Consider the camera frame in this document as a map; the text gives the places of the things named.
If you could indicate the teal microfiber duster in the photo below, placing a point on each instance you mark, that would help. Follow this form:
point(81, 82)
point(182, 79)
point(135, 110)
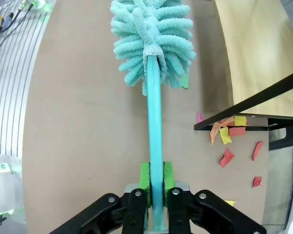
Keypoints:
point(154, 122)

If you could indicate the yellow paper scrap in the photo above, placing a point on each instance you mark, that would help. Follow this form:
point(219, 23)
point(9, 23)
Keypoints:
point(240, 121)
point(225, 136)
point(230, 202)

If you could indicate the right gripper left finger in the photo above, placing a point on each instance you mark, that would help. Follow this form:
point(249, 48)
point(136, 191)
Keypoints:
point(134, 212)

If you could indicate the pink paper scrap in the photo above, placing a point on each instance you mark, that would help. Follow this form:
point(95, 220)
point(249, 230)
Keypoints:
point(199, 117)

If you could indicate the black frame wooden shelf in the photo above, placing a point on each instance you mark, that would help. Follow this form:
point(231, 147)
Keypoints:
point(258, 61)

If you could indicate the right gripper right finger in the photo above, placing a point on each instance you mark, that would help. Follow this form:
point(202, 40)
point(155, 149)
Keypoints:
point(178, 212)

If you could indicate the orange paper scrap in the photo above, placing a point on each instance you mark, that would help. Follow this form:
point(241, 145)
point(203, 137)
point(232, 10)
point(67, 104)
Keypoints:
point(214, 131)

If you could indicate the grey stool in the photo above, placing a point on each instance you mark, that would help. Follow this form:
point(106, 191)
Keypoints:
point(278, 143)

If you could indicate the green paper scrap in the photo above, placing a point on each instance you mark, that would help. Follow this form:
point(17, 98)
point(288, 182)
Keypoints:
point(185, 83)

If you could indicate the red paper scrap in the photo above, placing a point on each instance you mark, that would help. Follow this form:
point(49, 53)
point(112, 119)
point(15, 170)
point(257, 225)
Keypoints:
point(237, 131)
point(226, 158)
point(257, 150)
point(257, 181)

